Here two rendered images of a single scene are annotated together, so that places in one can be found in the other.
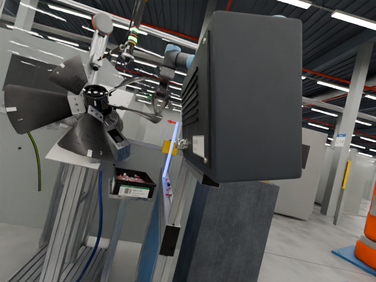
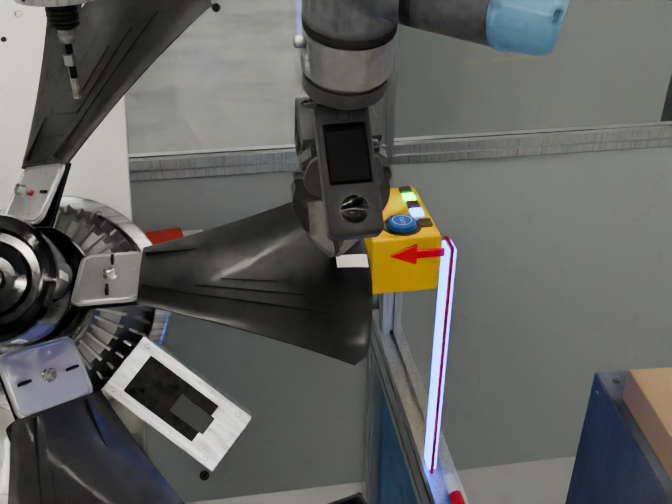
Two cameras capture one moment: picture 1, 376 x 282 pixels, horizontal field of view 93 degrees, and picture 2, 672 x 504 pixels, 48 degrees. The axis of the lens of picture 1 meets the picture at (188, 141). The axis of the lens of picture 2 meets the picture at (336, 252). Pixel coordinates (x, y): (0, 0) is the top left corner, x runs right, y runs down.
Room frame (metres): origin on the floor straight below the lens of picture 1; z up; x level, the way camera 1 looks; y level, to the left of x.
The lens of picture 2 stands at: (0.33, 0.20, 1.59)
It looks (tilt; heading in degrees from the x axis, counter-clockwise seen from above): 31 degrees down; 1
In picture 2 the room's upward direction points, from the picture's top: straight up
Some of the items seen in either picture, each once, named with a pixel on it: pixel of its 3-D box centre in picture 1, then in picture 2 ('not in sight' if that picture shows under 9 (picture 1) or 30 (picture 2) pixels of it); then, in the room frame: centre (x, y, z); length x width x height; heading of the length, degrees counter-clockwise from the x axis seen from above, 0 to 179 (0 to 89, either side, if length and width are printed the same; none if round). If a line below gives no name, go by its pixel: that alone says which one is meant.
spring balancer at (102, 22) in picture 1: (102, 24); not in sight; (1.47, 0.93, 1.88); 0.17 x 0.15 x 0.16; 99
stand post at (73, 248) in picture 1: (85, 192); not in sight; (1.27, 0.61, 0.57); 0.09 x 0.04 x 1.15; 99
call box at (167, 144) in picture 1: (169, 147); (393, 241); (1.31, 0.12, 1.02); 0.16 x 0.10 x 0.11; 9
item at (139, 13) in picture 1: (138, 17); not in sight; (0.96, 0.43, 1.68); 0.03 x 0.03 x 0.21
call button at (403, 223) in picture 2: not in sight; (401, 224); (1.26, 0.11, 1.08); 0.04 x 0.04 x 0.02
